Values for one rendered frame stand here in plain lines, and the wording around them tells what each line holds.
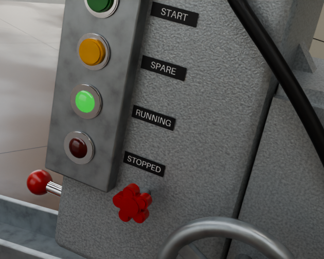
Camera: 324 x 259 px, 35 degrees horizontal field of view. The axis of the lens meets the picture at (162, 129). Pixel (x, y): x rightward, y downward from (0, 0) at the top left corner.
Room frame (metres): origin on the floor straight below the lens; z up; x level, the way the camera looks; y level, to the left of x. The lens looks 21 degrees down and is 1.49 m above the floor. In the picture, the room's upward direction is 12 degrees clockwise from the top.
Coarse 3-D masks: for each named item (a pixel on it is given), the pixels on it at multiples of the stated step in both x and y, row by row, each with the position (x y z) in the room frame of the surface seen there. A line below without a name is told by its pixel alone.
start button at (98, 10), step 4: (88, 0) 0.48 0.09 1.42; (92, 0) 0.47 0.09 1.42; (96, 0) 0.47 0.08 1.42; (100, 0) 0.47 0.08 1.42; (104, 0) 0.47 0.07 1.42; (108, 0) 0.47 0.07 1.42; (112, 0) 0.47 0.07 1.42; (88, 4) 0.48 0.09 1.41; (92, 4) 0.47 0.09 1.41; (96, 4) 0.47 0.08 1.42; (100, 4) 0.47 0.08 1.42; (104, 4) 0.47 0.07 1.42; (108, 4) 0.47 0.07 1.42; (92, 8) 0.47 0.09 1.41; (96, 8) 0.47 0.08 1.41; (100, 8) 0.47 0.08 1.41; (104, 8) 0.47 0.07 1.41; (108, 8) 0.47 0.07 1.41; (100, 12) 0.47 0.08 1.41
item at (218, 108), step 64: (192, 0) 0.47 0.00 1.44; (256, 0) 0.45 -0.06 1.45; (320, 0) 0.60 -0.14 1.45; (192, 64) 0.46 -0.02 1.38; (256, 64) 0.44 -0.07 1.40; (128, 128) 0.48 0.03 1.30; (192, 128) 0.46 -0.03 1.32; (256, 128) 0.44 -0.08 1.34; (64, 192) 0.50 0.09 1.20; (192, 192) 0.45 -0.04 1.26; (128, 256) 0.47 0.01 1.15
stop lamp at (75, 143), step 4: (72, 140) 0.48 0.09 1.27; (76, 140) 0.48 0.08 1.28; (80, 140) 0.48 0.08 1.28; (72, 144) 0.48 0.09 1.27; (76, 144) 0.47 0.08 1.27; (80, 144) 0.47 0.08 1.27; (84, 144) 0.47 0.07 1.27; (72, 148) 0.48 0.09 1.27; (76, 148) 0.47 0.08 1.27; (80, 148) 0.47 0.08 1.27; (84, 148) 0.47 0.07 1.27; (72, 152) 0.48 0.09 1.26; (76, 152) 0.47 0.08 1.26; (80, 152) 0.47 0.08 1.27; (84, 152) 0.47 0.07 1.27; (76, 156) 0.47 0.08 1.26; (80, 156) 0.47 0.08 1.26; (84, 156) 0.47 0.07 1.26
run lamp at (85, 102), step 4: (80, 92) 0.48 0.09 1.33; (84, 92) 0.48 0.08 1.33; (88, 92) 0.48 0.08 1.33; (76, 96) 0.48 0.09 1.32; (80, 96) 0.48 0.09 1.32; (84, 96) 0.47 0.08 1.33; (88, 96) 0.47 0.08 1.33; (92, 96) 0.47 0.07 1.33; (76, 100) 0.48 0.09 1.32; (80, 100) 0.47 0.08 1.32; (84, 100) 0.47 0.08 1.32; (88, 100) 0.47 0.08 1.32; (92, 100) 0.47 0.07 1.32; (76, 104) 0.48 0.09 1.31; (80, 104) 0.47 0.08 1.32; (84, 104) 0.47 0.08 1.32; (88, 104) 0.47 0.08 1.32; (92, 104) 0.47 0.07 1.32; (80, 108) 0.48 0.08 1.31; (84, 108) 0.47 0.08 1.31; (88, 108) 0.47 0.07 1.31; (92, 108) 0.47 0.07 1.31; (84, 112) 0.48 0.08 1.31
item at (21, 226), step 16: (0, 208) 0.72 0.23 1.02; (16, 208) 0.71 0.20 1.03; (32, 208) 0.70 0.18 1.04; (0, 224) 0.71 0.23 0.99; (16, 224) 0.71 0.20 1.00; (32, 224) 0.70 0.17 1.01; (48, 224) 0.69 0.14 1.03; (0, 240) 0.60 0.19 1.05; (16, 240) 0.67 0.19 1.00; (32, 240) 0.67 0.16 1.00; (48, 240) 0.68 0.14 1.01; (0, 256) 0.59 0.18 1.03; (16, 256) 0.58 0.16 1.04; (32, 256) 0.57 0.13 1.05; (48, 256) 0.57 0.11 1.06; (64, 256) 0.64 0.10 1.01; (80, 256) 0.64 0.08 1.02
